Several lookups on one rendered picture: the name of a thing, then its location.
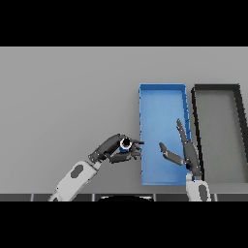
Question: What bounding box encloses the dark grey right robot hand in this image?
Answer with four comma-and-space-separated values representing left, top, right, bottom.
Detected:
158, 118, 202, 178

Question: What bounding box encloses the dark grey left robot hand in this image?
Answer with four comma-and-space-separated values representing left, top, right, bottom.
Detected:
87, 133, 145, 165

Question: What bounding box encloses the blue bin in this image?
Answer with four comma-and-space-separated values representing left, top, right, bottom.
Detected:
138, 82, 195, 187

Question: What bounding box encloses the dark grey bin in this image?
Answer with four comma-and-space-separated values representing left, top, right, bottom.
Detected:
190, 83, 248, 185

